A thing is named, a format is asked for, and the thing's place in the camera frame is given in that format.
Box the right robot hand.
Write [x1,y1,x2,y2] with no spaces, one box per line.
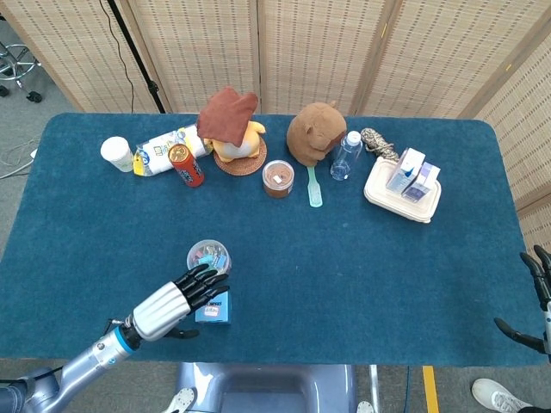
[493,244,551,356]

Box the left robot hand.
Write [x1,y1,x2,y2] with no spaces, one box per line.
[122,263,231,343]

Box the blue cardboard box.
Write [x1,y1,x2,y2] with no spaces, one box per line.
[194,287,232,325]

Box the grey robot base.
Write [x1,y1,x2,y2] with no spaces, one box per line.
[165,362,375,413]

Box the cream lunch box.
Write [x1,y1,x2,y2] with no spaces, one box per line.
[363,155,443,225]

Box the clear jar of binder clips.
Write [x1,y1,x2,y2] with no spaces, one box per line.
[186,239,232,276]

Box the white sneaker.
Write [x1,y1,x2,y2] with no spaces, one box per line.
[471,378,535,413]

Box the yellow floor tape strip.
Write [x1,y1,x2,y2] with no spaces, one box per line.
[422,365,440,413]

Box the orange Arctic Ocean can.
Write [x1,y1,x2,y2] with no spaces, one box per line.
[167,143,206,188]

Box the white plastic snack bag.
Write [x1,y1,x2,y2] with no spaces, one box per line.
[133,123,214,177]

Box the white paper cup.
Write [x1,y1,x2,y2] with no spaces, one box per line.
[100,136,135,174]

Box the round woven coaster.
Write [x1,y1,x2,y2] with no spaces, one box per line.
[214,137,269,176]

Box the purple milk carton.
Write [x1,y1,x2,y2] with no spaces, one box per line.
[401,161,442,203]

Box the clear jar of rubber bands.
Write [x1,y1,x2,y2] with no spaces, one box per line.
[262,159,296,200]

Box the yellow duck plush toy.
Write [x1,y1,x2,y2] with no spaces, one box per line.
[202,120,267,163]

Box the teal tablecloth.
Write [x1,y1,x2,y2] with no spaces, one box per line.
[0,112,551,368]

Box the metal table leg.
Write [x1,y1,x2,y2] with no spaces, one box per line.
[368,365,381,412]

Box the white and blue milk carton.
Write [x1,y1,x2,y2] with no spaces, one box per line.
[385,147,427,194]

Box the green toothbrush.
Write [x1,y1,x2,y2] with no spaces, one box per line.
[306,164,325,208]

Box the brown cloth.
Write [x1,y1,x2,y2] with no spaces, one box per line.
[196,86,260,147]

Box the brown capybara plush toy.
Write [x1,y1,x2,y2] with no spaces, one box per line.
[286,101,348,167]

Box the clear plastic bottle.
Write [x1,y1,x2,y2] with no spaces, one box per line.
[330,130,363,182]

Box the black tripod pole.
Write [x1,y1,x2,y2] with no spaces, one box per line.
[105,0,167,114]

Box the office chair base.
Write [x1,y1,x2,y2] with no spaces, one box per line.
[0,40,44,103]

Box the woven folding screen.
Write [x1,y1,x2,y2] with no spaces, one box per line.
[0,0,551,255]

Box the white floor cable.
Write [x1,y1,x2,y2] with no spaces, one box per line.
[0,137,40,180]

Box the bundled patterned rope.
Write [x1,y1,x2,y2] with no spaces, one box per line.
[360,126,401,163]

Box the black hanging cable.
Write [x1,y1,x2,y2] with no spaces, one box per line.
[98,0,150,114]

